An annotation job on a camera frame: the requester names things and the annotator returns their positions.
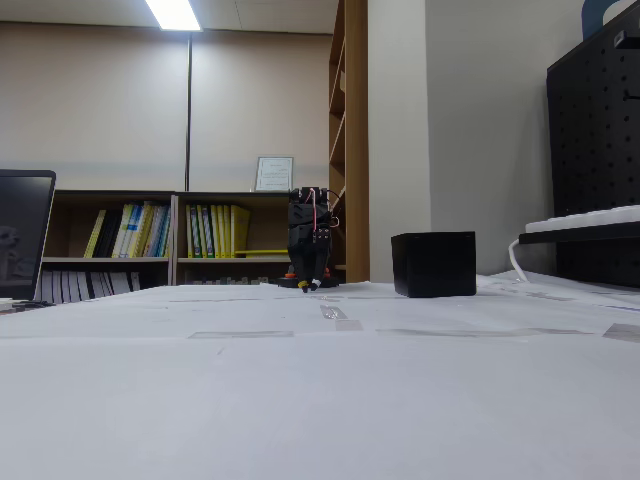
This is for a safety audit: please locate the flat yellow folder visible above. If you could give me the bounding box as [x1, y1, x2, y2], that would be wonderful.
[234, 248, 291, 259]

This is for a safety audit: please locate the framed white certificate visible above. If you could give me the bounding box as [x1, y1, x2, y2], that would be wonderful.
[254, 155, 295, 193]

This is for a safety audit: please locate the yellow binder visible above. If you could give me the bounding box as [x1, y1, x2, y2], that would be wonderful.
[229, 204, 252, 260]
[214, 203, 232, 260]

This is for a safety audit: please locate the white yellow book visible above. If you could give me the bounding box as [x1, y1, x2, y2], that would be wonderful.
[110, 202, 136, 259]
[127, 200, 154, 259]

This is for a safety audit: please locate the dark blue rounded object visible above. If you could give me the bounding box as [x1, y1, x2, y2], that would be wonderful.
[581, 0, 624, 42]

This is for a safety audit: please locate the black laptop screen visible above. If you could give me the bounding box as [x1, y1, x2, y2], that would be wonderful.
[0, 168, 58, 304]

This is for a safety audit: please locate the white power cable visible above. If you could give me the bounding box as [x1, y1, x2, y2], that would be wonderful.
[508, 238, 532, 285]

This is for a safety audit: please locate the green white binder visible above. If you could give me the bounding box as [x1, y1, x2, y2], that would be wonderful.
[185, 204, 201, 260]
[197, 203, 216, 260]

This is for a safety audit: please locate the black pegboard panel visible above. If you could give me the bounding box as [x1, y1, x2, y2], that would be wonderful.
[545, 4, 640, 291]

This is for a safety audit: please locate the black shelf rail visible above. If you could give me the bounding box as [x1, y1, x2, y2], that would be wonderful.
[517, 222, 640, 247]

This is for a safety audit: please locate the white power strip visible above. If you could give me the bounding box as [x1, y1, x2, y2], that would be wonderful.
[524, 203, 640, 235]

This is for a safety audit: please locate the white paper table cover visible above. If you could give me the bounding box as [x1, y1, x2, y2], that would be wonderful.
[0, 272, 640, 480]

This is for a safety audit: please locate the tall wooden bookshelf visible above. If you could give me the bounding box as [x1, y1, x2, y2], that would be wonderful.
[327, 0, 370, 284]

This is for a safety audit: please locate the blue green book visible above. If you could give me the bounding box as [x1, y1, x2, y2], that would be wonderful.
[147, 204, 172, 259]

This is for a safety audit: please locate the red white servo cable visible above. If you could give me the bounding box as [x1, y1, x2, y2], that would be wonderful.
[308, 187, 346, 241]

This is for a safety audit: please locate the black open box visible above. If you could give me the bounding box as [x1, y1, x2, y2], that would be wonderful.
[390, 230, 478, 299]

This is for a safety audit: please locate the rectangular ceiling light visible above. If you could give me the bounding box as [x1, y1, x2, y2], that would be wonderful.
[143, 0, 205, 34]

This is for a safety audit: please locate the yellow thin book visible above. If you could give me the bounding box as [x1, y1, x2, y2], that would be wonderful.
[82, 208, 108, 260]

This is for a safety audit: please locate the low wooden bookshelf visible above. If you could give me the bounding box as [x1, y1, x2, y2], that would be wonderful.
[172, 189, 321, 287]
[42, 188, 180, 304]

